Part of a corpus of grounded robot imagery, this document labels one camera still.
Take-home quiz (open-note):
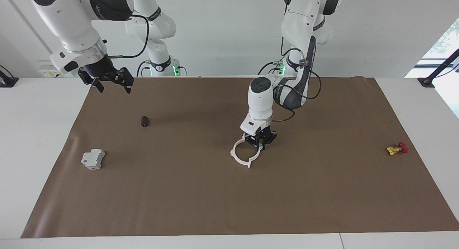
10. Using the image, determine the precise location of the grey circuit breaker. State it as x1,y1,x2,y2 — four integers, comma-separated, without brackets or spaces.
81,149,106,170

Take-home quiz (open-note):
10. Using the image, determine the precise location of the brown table mat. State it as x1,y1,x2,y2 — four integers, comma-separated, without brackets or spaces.
20,76,459,239

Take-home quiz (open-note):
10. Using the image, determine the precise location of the bright window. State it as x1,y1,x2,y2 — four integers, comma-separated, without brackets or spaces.
404,19,459,79

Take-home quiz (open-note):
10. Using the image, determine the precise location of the black base cable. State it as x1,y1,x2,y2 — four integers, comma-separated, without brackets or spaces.
257,61,285,76
136,60,152,77

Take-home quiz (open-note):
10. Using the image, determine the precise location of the white wall socket box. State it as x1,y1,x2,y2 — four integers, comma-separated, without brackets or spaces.
38,60,69,79

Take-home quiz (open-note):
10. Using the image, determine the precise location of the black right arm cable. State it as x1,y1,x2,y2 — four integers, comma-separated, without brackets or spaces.
107,6,150,60

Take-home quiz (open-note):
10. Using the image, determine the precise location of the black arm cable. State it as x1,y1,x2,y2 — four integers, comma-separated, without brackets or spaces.
271,44,322,122
107,6,150,60

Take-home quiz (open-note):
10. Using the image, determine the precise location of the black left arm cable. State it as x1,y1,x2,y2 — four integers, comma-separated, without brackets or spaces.
271,44,322,122

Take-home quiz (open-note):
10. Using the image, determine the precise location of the black clamp mount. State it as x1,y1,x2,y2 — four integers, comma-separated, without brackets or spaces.
0,65,19,88

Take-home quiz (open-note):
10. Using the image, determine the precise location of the brass valve red handle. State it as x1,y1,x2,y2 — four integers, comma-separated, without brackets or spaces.
386,142,410,156

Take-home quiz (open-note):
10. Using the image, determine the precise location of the black camera stand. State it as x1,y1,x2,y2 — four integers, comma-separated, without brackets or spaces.
417,48,459,88

